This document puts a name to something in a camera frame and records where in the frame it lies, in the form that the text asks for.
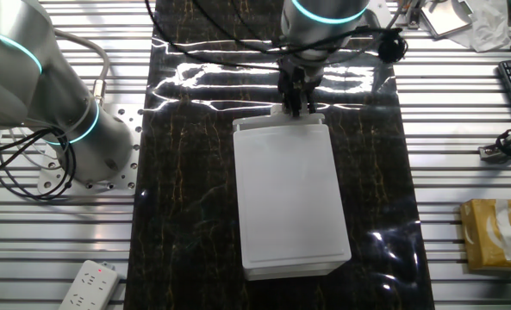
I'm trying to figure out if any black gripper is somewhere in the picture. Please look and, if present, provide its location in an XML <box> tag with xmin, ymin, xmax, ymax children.
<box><xmin>277</xmin><ymin>59</ymin><xmax>325</xmax><ymax>118</ymax></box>

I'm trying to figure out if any white plastic drawer cabinet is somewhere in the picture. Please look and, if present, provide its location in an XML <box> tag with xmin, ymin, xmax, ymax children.
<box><xmin>232</xmin><ymin>122</ymin><xmax>353</xmax><ymax>282</ymax></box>

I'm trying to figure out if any black marble pattern mat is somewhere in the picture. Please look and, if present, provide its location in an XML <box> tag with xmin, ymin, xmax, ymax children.
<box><xmin>123</xmin><ymin>0</ymin><xmax>437</xmax><ymax>310</ymax></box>

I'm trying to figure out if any flat silver device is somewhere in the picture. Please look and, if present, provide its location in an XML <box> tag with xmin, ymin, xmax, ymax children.
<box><xmin>419</xmin><ymin>0</ymin><xmax>475</xmax><ymax>39</ymax></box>

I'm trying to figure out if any crumpled clear plastic wrap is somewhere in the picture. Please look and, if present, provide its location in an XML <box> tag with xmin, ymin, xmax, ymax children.
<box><xmin>446</xmin><ymin>0</ymin><xmax>511</xmax><ymax>53</ymax></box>

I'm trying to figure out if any gold tissue box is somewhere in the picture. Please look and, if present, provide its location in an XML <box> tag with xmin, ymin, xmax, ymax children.
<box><xmin>459</xmin><ymin>198</ymin><xmax>511</xmax><ymax>271</ymax></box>

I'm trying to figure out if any white power strip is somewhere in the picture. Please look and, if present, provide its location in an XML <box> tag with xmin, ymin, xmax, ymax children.
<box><xmin>58</xmin><ymin>259</ymin><xmax>121</xmax><ymax>310</ymax></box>

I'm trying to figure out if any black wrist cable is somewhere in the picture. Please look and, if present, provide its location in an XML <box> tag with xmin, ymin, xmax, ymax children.
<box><xmin>145</xmin><ymin>0</ymin><xmax>388</xmax><ymax>72</ymax></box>

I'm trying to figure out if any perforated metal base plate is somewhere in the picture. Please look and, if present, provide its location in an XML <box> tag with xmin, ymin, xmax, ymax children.
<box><xmin>37</xmin><ymin>102</ymin><xmax>143</xmax><ymax>197</ymax></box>

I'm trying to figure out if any thick grey robot cable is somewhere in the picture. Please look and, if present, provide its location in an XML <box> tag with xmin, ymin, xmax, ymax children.
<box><xmin>54</xmin><ymin>28</ymin><xmax>112</xmax><ymax>107</ymax></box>

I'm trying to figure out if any thin cable bundle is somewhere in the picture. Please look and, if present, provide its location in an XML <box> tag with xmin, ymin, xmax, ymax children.
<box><xmin>0</xmin><ymin>127</ymin><xmax>78</xmax><ymax>202</ymax></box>

